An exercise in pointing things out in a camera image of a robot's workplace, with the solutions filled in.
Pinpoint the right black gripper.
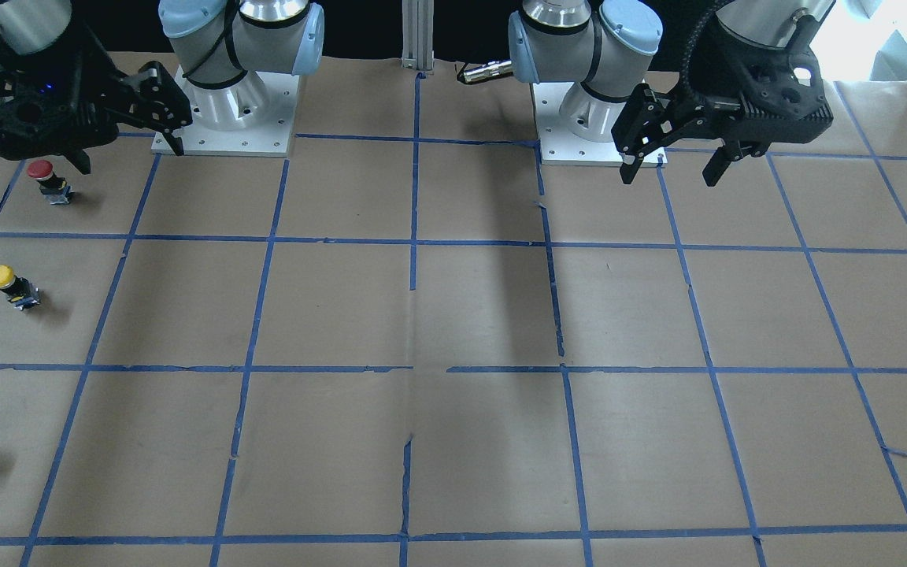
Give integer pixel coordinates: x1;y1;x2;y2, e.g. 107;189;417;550
0;20;192;175

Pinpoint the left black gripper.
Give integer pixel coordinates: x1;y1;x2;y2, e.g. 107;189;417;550
611;20;834;187

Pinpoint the yellow push button switch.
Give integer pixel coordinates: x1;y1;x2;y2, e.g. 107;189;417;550
0;265;40;311

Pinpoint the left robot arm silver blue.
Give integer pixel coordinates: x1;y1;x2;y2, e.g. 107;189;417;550
508;1;834;187

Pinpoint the red push button switch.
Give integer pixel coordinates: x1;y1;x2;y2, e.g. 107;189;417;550
26;159;72;206

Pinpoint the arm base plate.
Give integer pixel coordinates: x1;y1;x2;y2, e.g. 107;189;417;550
174;67;305;158
531;69;646;166

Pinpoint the silver cable connector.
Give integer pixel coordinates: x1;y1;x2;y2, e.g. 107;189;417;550
456;60;514;85

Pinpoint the aluminium frame post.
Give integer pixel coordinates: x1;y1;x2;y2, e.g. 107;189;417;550
401;0;435;75

